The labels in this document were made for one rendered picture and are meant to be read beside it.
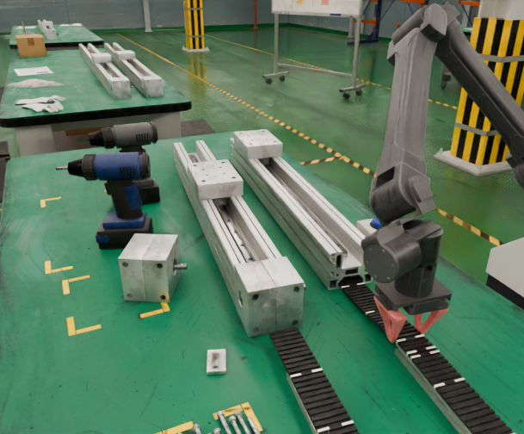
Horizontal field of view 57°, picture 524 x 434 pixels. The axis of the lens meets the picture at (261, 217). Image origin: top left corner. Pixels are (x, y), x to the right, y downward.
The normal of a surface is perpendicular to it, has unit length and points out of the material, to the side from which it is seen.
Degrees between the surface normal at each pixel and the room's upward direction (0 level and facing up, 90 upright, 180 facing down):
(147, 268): 90
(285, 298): 90
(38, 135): 90
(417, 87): 47
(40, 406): 0
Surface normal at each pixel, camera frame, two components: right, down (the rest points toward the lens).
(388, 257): -0.77, 0.28
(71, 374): 0.00, -0.90
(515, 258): -0.93, 0.16
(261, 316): 0.29, 0.42
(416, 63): 0.43, -0.36
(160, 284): -0.07, 0.43
